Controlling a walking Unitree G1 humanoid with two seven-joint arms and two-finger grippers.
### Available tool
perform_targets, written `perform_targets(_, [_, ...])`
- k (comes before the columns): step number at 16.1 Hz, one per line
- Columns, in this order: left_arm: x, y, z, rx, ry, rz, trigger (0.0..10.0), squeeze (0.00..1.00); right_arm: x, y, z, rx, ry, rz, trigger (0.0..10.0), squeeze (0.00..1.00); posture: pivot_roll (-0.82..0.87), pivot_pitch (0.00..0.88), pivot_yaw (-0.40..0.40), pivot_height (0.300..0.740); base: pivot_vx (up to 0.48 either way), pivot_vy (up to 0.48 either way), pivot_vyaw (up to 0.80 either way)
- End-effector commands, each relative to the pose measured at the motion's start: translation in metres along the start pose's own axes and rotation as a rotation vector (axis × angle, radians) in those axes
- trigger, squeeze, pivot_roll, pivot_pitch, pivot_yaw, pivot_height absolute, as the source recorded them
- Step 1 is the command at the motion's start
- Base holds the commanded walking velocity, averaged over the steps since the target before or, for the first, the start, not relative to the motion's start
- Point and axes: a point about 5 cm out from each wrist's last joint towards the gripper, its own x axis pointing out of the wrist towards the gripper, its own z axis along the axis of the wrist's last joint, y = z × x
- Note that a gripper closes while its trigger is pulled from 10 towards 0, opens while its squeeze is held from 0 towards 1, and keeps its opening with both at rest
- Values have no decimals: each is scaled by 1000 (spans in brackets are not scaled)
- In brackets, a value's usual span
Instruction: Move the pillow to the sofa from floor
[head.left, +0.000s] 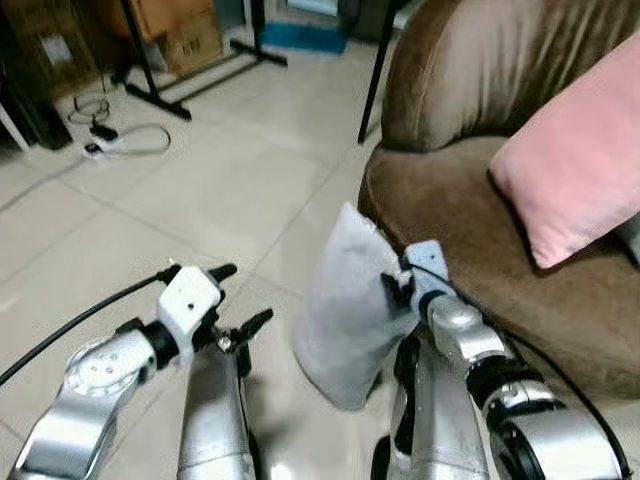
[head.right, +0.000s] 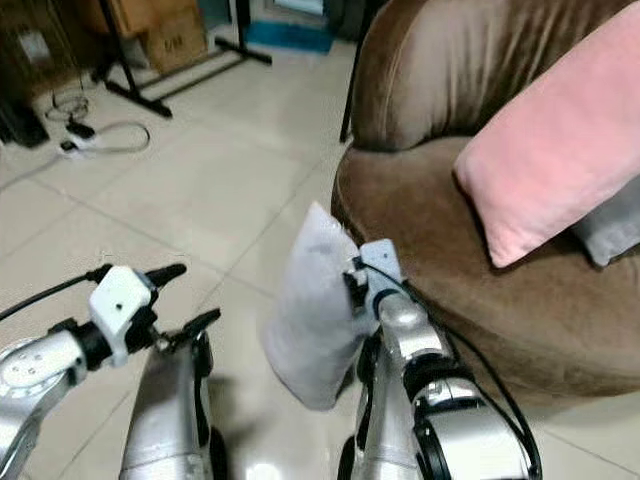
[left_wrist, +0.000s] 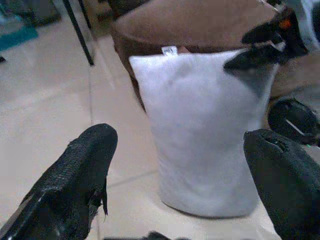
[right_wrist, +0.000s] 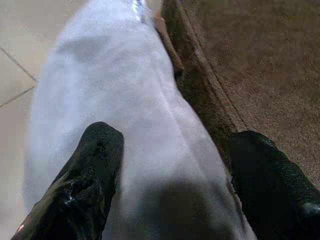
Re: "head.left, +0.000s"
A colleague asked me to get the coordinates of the silver robot left leg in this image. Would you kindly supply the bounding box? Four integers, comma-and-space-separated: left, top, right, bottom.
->
177, 342, 263, 480

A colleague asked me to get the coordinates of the dark wooden cabinet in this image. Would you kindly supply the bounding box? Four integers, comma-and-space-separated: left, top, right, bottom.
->
0, 0, 105, 153

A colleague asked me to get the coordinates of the pink pillow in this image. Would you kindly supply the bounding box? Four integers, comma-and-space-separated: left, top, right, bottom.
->
488, 30, 640, 270

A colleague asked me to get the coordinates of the white power strip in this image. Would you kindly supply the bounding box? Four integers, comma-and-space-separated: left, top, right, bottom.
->
82, 138, 127, 162

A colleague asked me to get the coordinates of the blue flat box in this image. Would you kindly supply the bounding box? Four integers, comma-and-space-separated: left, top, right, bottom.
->
260, 20, 348, 55

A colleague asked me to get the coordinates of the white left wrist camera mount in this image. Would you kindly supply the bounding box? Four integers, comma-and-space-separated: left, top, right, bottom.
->
155, 265, 224, 342

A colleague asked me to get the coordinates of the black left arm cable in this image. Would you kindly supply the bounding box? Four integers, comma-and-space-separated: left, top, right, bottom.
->
0, 263, 183, 389

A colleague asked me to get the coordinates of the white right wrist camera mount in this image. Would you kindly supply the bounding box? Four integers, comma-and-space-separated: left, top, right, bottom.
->
404, 239, 453, 303

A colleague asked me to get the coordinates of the brown cardboard box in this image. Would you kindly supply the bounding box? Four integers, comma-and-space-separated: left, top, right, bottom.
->
128, 0, 225, 78

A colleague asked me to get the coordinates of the brown round sofa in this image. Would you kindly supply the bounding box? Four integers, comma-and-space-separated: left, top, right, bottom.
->
357, 0, 640, 403

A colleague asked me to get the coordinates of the light grey pillow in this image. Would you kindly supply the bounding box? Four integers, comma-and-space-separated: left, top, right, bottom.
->
291, 201, 422, 412

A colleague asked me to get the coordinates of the black metal floor stand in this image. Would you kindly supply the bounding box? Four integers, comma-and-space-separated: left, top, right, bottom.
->
110, 0, 291, 122

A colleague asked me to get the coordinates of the grey floor cable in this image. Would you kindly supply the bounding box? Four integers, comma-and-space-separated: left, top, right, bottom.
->
0, 92, 173, 213

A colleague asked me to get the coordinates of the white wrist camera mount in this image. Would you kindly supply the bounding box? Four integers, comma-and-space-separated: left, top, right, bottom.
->
155, 265, 224, 342
404, 239, 453, 303

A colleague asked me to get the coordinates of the dark grey cushion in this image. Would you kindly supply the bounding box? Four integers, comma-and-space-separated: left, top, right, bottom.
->
610, 213, 640, 263

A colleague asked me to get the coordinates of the black slanted pole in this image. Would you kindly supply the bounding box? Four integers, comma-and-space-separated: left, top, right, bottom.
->
357, 0, 403, 145

